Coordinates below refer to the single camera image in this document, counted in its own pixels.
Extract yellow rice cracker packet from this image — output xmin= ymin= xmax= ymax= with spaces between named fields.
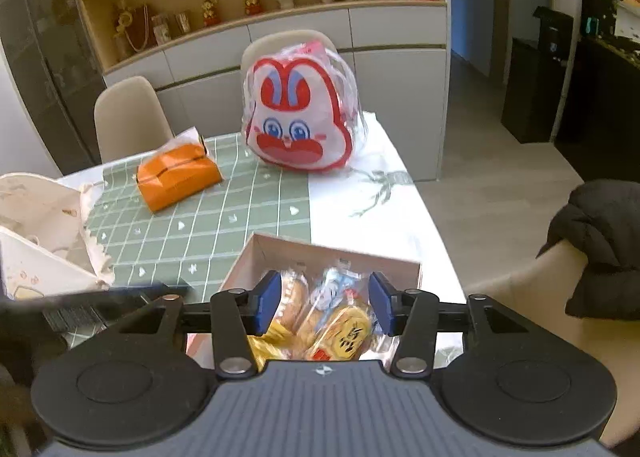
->
xmin=304 ymin=304 xmax=382 ymax=363

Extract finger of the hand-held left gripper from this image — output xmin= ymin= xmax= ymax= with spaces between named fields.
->
xmin=106 ymin=281 xmax=191 ymax=311

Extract gold snack packet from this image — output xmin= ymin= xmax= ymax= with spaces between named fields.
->
xmin=246 ymin=322 xmax=297 ymax=371

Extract orange tissue pouch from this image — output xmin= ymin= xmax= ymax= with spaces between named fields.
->
xmin=136 ymin=130 xmax=224 ymax=213

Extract dark glass cabinet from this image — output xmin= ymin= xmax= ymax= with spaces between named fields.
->
xmin=0 ymin=0 xmax=107 ymax=176

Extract small blue white snack packet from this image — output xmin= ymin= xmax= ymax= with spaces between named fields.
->
xmin=310 ymin=259 xmax=362 ymax=309

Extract red white rabbit bag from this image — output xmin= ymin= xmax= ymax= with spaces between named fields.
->
xmin=240 ymin=37 xmax=362 ymax=172

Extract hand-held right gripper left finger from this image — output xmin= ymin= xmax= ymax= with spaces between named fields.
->
xmin=117 ymin=269 xmax=281 ymax=380

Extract black cabinet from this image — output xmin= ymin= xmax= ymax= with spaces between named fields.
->
xmin=554 ymin=0 xmax=640 ymax=174

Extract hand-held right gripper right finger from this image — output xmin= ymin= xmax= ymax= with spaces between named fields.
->
xmin=369 ymin=271 xmax=531 ymax=379

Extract gold decorative bag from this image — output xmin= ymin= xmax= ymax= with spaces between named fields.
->
xmin=113 ymin=0 xmax=152 ymax=56

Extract black jacket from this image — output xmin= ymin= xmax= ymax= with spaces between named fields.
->
xmin=536 ymin=179 xmax=640 ymax=321

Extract glass jars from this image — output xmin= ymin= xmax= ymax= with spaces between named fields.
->
xmin=152 ymin=11 xmax=194 ymax=46

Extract black floor appliance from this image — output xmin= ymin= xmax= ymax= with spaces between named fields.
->
xmin=501 ymin=36 xmax=569 ymax=144

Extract cream cartoon print paper box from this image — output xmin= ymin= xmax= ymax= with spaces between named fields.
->
xmin=0 ymin=173 xmax=117 ymax=309

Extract green checked tablecloth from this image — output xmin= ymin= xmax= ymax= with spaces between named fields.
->
xmin=55 ymin=132 xmax=314 ymax=353

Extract beige chair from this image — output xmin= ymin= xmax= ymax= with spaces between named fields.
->
xmin=464 ymin=237 xmax=640 ymax=449
xmin=94 ymin=76 xmax=177 ymax=164
xmin=241 ymin=30 xmax=352 ymax=88

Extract pink cardboard box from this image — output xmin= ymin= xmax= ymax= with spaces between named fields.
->
xmin=187 ymin=232 xmax=424 ymax=371

